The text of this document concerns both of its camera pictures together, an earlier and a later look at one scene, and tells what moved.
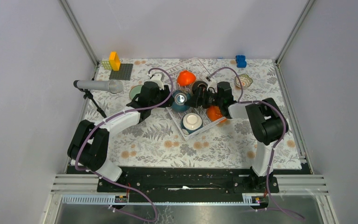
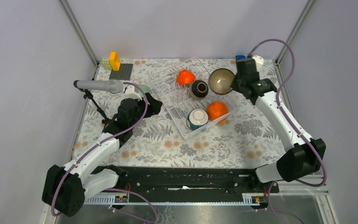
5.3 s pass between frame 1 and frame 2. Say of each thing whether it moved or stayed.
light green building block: stayed
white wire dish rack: stayed
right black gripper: moved
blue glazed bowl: moved
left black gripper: moved
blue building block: stayed
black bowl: stayed
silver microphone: stayed
